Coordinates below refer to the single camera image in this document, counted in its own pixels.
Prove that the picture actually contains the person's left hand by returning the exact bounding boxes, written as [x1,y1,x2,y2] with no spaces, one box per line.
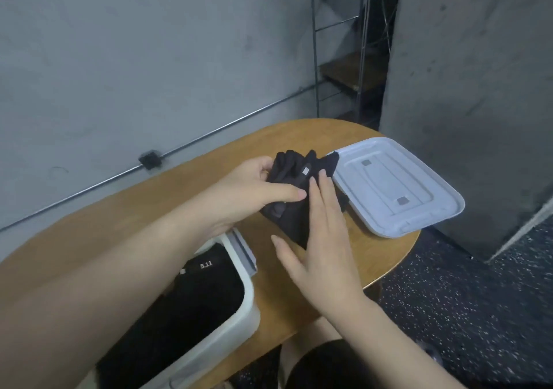
[194,157,308,234]

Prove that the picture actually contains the person's right hand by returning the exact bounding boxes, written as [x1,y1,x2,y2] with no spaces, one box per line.
[270,170,368,316]

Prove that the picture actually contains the white plastic bin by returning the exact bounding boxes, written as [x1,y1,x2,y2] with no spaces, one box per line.
[78,229,262,389]

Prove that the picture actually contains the black strapped glove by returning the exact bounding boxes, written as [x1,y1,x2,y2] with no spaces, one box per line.
[95,298,200,389]

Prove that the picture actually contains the person's left forearm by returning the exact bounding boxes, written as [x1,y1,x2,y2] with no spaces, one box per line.
[0,203,213,389]

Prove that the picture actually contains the person's black shorts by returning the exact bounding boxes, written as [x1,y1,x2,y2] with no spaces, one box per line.
[285,339,374,389]

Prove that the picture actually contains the white flat tray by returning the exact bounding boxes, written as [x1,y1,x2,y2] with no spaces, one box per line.
[332,137,467,239]

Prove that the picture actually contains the clear plastic bottle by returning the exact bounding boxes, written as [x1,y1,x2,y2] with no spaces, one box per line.
[416,341,447,370]

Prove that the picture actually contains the white slanted panel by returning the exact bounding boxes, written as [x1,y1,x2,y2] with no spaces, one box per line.
[491,194,553,262]

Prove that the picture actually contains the grey wall pipe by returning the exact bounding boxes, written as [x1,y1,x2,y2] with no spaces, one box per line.
[0,82,316,234]

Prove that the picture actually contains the metal rack frame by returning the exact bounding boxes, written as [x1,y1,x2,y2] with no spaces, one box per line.
[309,0,403,130]

